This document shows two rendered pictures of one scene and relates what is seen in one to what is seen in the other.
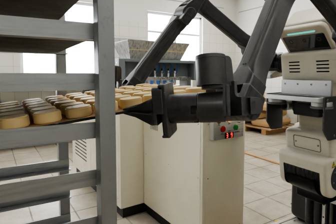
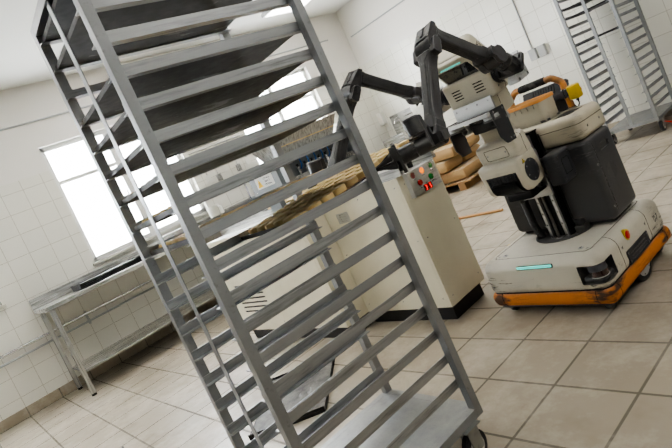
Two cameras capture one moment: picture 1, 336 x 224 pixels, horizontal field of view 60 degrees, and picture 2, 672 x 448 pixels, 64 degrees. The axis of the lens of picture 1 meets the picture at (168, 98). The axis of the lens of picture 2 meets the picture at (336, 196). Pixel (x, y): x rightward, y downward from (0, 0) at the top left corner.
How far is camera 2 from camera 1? 123 cm
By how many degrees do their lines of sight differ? 6
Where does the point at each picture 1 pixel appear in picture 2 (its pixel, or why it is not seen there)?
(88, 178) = (376, 211)
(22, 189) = (352, 225)
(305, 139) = (494, 152)
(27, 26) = (320, 143)
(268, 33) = (432, 90)
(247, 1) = (357, 17)
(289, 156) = (488, 172)
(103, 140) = (377, 186)
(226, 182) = (446, 235)
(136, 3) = not seen: hidden behind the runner
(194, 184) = (417, 250)
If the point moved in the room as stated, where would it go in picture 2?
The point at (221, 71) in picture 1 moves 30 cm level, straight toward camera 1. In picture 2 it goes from (419, 123) to (433, 120)
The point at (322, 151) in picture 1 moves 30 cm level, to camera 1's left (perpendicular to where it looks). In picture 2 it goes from (510, 154) to (451, 182)
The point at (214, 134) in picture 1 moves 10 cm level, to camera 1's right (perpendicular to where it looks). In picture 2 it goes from (414, 191) to (431, 183)
